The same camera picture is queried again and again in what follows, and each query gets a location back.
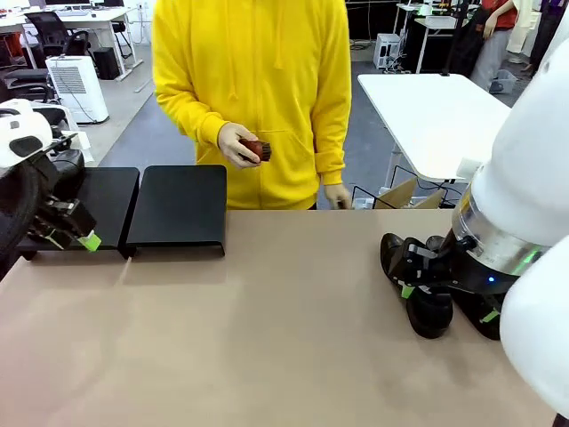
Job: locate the black office chair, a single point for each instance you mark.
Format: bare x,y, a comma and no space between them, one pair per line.
49,31
26,75
55,116

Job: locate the black metal shoe stand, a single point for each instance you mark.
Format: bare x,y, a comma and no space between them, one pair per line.
178,209
111,200

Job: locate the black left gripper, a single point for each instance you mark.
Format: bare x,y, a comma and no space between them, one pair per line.
66,218

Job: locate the desk with black panel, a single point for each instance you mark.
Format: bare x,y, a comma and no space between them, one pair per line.
438,44

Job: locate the person in yellow hoodie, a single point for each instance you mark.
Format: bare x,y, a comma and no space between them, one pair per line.
266,66

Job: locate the white computer case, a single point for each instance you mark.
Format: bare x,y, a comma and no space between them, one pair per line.
387,49

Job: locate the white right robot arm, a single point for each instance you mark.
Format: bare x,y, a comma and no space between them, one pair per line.
533,178

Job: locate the right forearm yellow sleeve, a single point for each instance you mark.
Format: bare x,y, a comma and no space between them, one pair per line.
191,115

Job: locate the grey plastic bin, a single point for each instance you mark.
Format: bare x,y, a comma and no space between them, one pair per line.
504,82

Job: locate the person's right hand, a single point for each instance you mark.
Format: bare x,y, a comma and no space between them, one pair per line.
231,144

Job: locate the black computer tower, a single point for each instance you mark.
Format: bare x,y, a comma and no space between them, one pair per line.
106,62

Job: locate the bystander in red shirt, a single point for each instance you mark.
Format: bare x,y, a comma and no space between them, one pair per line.
493,49

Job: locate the person's left hand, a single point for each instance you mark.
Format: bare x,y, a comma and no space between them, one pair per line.
338,198

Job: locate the white folding table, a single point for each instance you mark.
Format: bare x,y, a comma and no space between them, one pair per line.
435,115

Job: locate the left forearm yellow sleeve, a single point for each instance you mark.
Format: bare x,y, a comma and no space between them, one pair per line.
333,147

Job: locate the black leather shoe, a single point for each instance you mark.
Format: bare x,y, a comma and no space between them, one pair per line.
431,316
471,311

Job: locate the white office desk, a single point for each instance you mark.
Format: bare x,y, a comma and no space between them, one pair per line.
89,15

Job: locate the white air purifier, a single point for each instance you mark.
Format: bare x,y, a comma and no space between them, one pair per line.
80,93

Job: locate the red wooden shoe brush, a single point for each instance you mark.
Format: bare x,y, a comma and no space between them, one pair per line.
260,150

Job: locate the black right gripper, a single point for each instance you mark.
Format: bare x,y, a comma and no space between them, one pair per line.
471,278

